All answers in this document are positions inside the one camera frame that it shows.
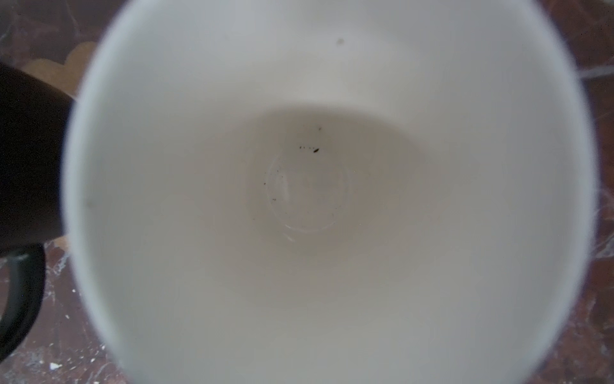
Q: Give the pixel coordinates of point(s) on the black mug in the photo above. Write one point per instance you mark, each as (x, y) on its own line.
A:
(34, 117)

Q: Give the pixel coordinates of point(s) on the cork paw-shaped coaster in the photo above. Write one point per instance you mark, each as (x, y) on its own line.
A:
(65, 76)

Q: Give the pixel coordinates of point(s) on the white mug blue outside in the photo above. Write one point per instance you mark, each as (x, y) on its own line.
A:
(329, 191)

